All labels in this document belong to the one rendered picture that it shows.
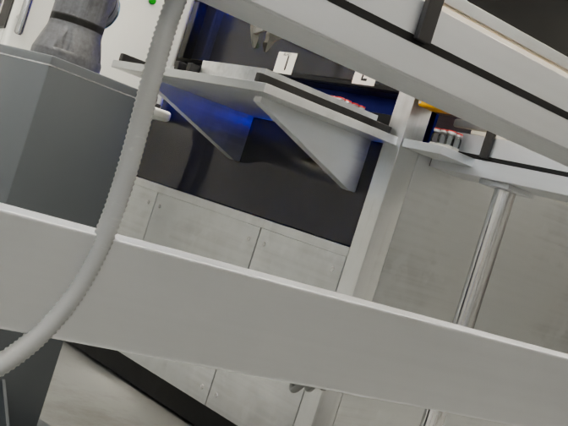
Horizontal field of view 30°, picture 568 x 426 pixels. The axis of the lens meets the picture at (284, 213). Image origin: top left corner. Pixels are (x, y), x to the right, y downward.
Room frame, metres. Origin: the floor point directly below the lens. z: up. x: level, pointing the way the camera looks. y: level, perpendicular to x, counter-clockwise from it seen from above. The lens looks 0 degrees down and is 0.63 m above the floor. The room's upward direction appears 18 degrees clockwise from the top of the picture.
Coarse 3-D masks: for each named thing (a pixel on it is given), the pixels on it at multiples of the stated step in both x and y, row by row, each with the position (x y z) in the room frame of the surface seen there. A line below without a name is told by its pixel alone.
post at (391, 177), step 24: (408, 96) 2.46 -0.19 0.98; (408, 120) 2.45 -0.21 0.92; (384, 144) 2.49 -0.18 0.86; (384, 168) 2.47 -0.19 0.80; (408, 168) 2.47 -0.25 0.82; (384, 192) 2.45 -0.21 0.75; (360, 216) 2.49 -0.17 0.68; (384, 216) 2.46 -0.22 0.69; (360, 240) 2.47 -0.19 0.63; (384, 240) 2.47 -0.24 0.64; (360, 264) 2.45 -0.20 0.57; (360, 288) 2.45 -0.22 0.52; (312, 408) 2.46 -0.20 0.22; (336, 408) 2.48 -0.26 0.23
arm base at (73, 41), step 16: (64, 16) 2.19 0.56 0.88; (48, 32) 2.20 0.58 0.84; (64, 32) 2.19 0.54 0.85; (80, 32) 2.20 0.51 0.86; (96, 32) 2.22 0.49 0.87; (32, 48) 2.21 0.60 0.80; (48, 48) 2.18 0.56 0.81; (64, 48) 2.19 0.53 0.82; (80, 48) 2.19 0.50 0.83; (96, 48) 2.23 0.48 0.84; (80, 64) 2.19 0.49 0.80; (96, 64) 2.22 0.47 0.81
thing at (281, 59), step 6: (282, 54) 2.88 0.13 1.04; (288, 54) 2.86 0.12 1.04; (294, 54) 2.84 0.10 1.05; (276, 60) 2.90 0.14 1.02; (282, 60) 2.88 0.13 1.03; (288, 60) 2.86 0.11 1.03; (294, 60) 2.84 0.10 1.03; (276, 66) 2.89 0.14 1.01; (282, 66) 2.87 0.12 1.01; (288, 66) 2.85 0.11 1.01; (276, 72) 2.88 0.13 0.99; (282, 72) 2.86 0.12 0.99; (288, 72) 2.84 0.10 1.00
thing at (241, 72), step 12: (204, 60) 2.47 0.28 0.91; (204, 72) 2.46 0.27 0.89; (216, 72) 2.41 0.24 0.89; (228, 72) 2.38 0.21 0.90; (240, 72) 2.34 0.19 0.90; (252, 72) 2.30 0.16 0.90; (264, 72) 2.27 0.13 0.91; (300, 84) 2.33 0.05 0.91; (324, 96) 2.37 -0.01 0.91; (348, 108) 2.42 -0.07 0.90; (360, 108) 2.44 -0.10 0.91
